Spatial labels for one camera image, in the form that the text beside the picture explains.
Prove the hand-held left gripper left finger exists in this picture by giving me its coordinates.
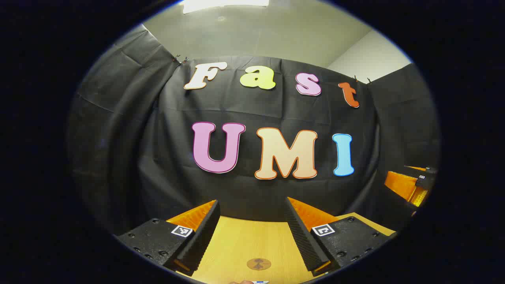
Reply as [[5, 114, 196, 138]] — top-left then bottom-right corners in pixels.
[[114, 199, 221, 277]]

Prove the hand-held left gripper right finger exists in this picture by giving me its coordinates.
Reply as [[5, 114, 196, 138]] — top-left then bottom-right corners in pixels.
[[284, 196, 397, 277]]

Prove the round brown coaster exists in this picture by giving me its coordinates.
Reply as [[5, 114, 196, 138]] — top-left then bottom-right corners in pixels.
[[247, 258, 272, 271]]

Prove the wooden desktop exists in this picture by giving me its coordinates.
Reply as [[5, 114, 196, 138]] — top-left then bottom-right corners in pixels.
[[176, 212, 397, 284]]

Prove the black backdrop cloth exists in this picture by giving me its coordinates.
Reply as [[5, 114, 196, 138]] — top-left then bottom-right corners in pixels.
[[67, 28, 440, 237]]

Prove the ceiling light panel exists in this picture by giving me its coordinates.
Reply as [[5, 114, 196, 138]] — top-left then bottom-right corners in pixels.
[[181, 0, 271, 14]]

